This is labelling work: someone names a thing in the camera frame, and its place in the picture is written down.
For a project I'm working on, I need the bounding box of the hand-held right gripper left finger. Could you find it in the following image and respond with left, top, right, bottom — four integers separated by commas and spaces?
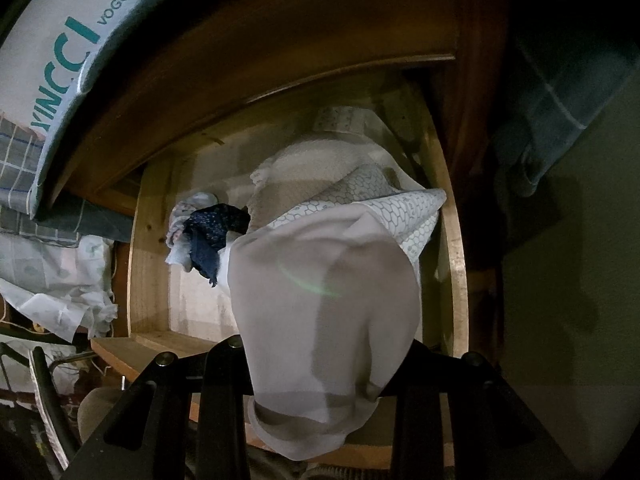
62, 335, 252, 480

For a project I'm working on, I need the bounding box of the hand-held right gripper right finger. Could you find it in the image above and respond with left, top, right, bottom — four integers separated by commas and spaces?
381, 339, 576, 480

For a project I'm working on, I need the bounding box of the plain beige underwear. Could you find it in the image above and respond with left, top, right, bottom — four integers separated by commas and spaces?
227, 210, 423, 461

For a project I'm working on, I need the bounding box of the wooden drawer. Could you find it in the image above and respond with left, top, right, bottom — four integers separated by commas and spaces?
92, 67, 471, 468

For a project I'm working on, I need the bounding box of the light grey sock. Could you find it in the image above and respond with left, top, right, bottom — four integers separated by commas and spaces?
165, 191, 221, 273

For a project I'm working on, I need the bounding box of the honeycomb print underwear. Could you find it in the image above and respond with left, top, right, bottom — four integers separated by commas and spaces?
270, 164, 447, 263

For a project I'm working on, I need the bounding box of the beige textured underwear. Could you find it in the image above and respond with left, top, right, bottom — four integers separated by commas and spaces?
247, 140, 401, 233

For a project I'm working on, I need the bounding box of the white dotted underwear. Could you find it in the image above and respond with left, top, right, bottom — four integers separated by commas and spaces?
312, 105, 396, 146

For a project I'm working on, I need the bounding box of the white cardboard box teal print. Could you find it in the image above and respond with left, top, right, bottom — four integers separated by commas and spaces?
0, 0, 201, 221

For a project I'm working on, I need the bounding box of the dark blue underwear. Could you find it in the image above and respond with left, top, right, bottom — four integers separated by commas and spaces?
184, 203, 251, 288

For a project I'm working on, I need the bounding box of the black curved tube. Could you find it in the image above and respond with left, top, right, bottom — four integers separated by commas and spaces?
30, 347, 78, 466

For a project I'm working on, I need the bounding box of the white printed cloth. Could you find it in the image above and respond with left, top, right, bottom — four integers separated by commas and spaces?
0, 234, 118, 341

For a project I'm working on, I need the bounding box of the green plaid blanket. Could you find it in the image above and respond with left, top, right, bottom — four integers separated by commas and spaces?
0, 192, 133, 248

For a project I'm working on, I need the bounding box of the blue cloth with white lines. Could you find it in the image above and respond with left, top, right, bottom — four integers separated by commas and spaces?
0, 115, 48, 208

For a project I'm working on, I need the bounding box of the teal plaid cloth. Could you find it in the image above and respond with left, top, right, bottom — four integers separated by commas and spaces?
490, 10, 640, 198

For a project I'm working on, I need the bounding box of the wooden cabinet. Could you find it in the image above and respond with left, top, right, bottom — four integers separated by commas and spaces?
47, 0, 566, 356

